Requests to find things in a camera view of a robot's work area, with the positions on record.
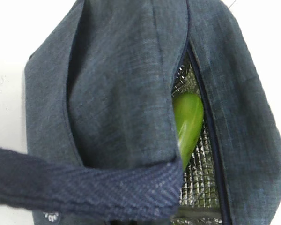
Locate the green cucumber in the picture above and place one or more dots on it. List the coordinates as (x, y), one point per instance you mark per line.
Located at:
(189, 113)

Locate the dark blue lunch bag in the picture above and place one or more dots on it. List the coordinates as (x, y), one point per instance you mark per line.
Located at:
(101, 136)

